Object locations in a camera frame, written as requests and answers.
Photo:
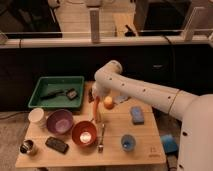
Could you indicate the purple bowl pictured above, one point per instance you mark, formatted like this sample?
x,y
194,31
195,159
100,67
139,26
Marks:
x,y
59,121

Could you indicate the black handled brush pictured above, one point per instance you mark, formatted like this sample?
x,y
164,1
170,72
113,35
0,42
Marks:
x,y
70,94

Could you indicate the silver fork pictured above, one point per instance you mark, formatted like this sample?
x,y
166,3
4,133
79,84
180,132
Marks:
x,y
101,145

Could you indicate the metal cup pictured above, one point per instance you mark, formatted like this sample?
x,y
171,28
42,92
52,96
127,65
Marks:
x,y
28,147

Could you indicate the white paper cup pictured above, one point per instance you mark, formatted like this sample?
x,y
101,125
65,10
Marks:
x,y
37,117

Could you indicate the orange fruit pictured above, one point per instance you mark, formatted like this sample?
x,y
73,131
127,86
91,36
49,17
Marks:
x,y
108,102

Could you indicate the black rectangular phone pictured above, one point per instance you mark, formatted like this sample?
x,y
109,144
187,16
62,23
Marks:
x,y
57,144

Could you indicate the grey blue cloth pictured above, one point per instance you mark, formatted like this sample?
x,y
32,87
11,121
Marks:
x,y
120,99

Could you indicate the blue sponge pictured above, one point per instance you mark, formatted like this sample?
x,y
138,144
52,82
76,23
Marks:
x,y
137,115

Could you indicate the wooden table board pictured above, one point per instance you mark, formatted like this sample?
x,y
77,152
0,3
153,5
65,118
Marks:
x,y
148,149

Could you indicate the red chili pepper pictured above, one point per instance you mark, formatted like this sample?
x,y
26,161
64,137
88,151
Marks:
x,y
96,114

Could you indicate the purple grapes bunch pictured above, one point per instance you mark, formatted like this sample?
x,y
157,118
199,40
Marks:
x,y
90,96

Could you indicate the small blue cup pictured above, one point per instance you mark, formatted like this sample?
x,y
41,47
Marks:
x,y
128,142

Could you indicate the blue device on floor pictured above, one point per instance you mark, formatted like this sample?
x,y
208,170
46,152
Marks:
x,y
169,144

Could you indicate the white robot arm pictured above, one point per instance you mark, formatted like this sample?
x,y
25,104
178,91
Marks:
x,y
195,112

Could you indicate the green plastic tray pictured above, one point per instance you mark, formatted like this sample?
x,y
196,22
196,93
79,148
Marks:
x,y
46,85

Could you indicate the red bowl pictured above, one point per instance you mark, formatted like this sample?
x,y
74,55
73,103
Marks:
x,y
84,133

